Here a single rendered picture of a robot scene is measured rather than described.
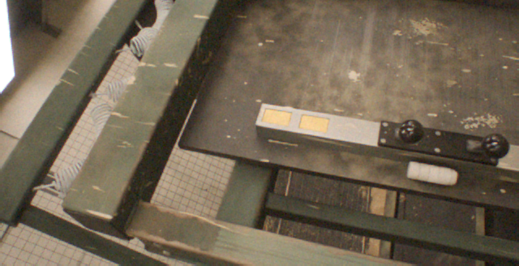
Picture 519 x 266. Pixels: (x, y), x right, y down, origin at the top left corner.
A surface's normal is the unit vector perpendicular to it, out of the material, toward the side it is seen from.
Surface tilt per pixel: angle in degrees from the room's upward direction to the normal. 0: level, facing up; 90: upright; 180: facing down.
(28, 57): 90
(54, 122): 90
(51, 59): 90
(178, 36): 59
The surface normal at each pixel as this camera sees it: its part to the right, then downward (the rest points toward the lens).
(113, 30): 0.40, -0.40
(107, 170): -0.11, -0.56
